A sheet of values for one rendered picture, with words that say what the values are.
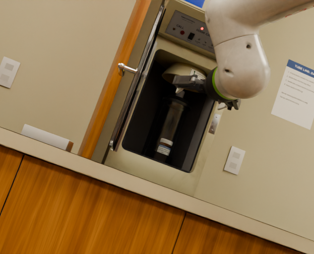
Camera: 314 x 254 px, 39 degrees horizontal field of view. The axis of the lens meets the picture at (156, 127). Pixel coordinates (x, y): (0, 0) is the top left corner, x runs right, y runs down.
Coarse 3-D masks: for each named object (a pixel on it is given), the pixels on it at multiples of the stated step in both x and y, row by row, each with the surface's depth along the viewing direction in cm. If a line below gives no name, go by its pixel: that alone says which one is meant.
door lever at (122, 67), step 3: (120, 63) 116; (120, 66) 116; (123, 66) 116; (126, 66) 116; (120, 69) 117; (123, 69) 116; (126, 69) 116; (129, 69) 116; (132, 69) 116; (135, 69) 117; (120, 72) 120; (123, 72) 120; (132, 72) 116; (135, 72) 116; (120, 75) 124; (123, 75) 124
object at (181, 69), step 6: (174, 66) 154; (180, 66) 153; (186, 66) 152; (192, 66) 153; (168, 72) 153; (174, 72) 152; (180, 72) 151; (186, 72) 151; (192, 72) 151; (198, 72) 152; (204, 72) 155; (168, 78) 164; (198, 78) 151; (204, 78) 154; (192, 90) 166
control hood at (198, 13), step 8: (168, 0) 138; (176, 0) 137; (168, 8) 139; (176, 8) 139; (184, 8) 139; (192, 8) 138; (200, 8) 139; (168, 16) 141; (192, 16) 140; (200, 16) 140; (160, 32) 145; (176, 40) 146; (192, 48) 148; (200, 48) 147
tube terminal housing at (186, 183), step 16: (208, 0) 152; (144, 48) 157; (160, 48) 147; (176, 48) 148; (160, 64) 166; (192, 64) 151; (208, 64) 150; (144, 80) 145; (208, 128) 149; (208, 144) 149; (112, 160) 142; (128, 160) 143; (144, 160) 144; (144, 176) 143; (160, 176) 144; (176, 176) 146; (192, 176) 147; (192, 192) 146
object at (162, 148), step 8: (168, 104) 153; (176, 104) 153; (160, 112) 155; (168, 112) 152; (176, 112) 152; (184, 112) 154; (160, 120) 153; (168, 120) 152; (176, 120) 152; (160, 128) 152; (168, 128) 151; (176, 128) 152; (152, 136) 154; (160, 136) 151; (168, 136) 151; (176, 136) 153; (152, 144) 152; (160, 144) 151; (168, 144) 151; (160, 152) 150; (168, 152) 152
